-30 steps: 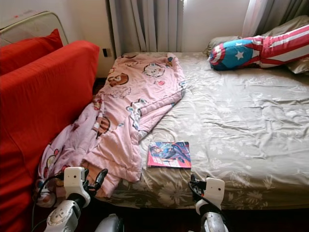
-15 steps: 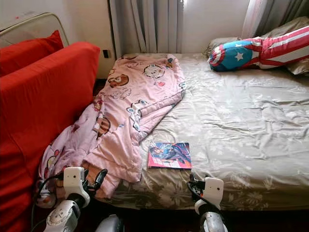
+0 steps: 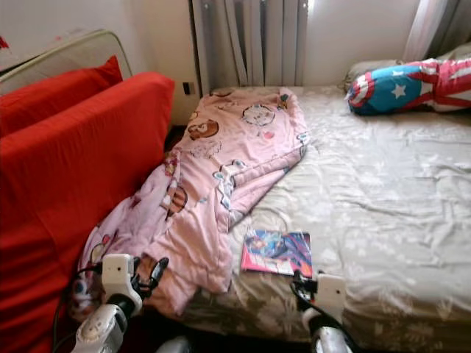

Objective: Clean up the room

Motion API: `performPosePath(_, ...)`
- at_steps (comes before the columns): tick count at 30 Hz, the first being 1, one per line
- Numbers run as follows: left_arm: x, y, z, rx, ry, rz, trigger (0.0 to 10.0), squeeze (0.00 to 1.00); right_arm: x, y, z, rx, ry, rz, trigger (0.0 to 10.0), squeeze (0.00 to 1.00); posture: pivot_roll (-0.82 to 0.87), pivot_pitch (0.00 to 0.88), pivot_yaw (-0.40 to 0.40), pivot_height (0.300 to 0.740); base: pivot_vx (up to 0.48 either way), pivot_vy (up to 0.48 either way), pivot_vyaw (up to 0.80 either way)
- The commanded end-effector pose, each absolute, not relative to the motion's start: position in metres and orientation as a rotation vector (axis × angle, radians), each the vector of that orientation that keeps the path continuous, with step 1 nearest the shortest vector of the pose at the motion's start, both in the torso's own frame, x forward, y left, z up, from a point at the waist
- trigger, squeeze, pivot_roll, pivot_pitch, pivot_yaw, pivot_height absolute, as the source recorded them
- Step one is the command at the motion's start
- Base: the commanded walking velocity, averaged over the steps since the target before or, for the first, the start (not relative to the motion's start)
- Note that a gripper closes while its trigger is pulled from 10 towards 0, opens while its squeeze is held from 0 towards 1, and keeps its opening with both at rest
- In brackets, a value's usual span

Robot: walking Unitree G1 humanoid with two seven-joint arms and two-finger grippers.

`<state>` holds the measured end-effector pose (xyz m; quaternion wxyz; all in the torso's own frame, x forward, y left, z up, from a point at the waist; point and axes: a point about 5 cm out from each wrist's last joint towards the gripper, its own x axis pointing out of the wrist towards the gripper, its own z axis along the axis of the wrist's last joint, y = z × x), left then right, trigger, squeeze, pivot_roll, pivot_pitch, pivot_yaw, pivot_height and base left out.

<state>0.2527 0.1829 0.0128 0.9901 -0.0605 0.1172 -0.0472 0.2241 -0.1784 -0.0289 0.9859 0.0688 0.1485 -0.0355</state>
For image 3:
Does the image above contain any pink blue comic book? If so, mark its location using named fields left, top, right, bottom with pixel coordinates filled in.
left=241, top=229, right=314, bottom=278

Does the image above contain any bed with beige floral sheet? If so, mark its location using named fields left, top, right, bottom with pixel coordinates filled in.
left=155, top=82, right=471, bottom=353

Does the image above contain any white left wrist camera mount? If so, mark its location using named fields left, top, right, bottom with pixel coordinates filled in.
left=102, top=254, right=141, bottom=304

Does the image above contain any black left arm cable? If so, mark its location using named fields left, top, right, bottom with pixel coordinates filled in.
left=53, top=265, right=105, bottom=353

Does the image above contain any pink cartoon print blanket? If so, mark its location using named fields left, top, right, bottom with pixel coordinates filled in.
left=74, top=87, right=311, bottom=321

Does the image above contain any beige floral pillow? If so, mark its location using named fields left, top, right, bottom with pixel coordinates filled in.
left=342, top=46, right=471, bottom=90

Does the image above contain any pale pinkish side curtain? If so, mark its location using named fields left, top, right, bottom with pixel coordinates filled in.
left=401, top=0, right=471, bottom=64

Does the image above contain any grey pleated curtain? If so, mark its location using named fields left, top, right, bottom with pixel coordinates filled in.
left=191, top=0, right=311, bottom=90

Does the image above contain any red pointed-corner cushion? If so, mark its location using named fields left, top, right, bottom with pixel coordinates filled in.
left=0, top=55, right=124, bottom=138

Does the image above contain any grey upright mattress with piping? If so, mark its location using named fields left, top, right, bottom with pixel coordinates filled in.
left=0, top=29, right=134, bottom=82

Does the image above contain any blue red star shield pillow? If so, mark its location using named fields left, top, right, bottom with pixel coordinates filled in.
left=347, top=59, right=471, bottom=115

